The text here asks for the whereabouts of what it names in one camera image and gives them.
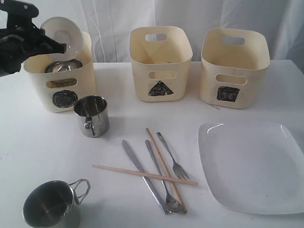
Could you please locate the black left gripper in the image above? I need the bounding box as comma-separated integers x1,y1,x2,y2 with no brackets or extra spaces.
0,25,67,76

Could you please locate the white round saucer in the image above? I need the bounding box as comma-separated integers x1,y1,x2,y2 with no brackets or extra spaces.
40,17,83,61

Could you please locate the steel mug with handle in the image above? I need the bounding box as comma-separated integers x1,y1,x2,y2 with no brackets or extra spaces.
73,95,110,138

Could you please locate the steel table knife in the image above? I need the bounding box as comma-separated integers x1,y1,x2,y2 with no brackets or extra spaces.
122,139,171,215

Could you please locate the wooden chopstick across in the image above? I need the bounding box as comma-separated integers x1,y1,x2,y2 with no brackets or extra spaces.
92,164,198,186

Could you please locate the steel bowl in bin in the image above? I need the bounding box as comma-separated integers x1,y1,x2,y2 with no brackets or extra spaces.
44,59,83,73

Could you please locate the cream bin with circle mark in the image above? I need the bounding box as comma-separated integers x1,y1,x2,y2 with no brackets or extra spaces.
24,31,97,113

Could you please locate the white backdrop curtain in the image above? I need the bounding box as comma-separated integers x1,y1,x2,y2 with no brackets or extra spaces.
33,0,304,69

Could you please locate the cream bin with triangle mark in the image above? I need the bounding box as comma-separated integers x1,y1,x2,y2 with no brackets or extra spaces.
129,26,193,102

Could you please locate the steel fork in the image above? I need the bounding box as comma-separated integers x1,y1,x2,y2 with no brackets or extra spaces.
156,132,190,180

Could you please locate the cream bin with square mark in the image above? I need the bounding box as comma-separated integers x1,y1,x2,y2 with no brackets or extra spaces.
200,28,270,109

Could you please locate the steel spoon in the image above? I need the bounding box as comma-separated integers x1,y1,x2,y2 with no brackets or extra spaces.
145,140,186,214

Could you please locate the wooden chopstick lying lengthwise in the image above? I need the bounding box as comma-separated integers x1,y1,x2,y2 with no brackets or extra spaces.
146,128,188,214

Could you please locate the white square plate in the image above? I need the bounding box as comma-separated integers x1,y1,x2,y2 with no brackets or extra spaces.
198,122,304,215

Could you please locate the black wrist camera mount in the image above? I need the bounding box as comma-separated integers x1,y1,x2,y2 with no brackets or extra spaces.
0,0,39,29

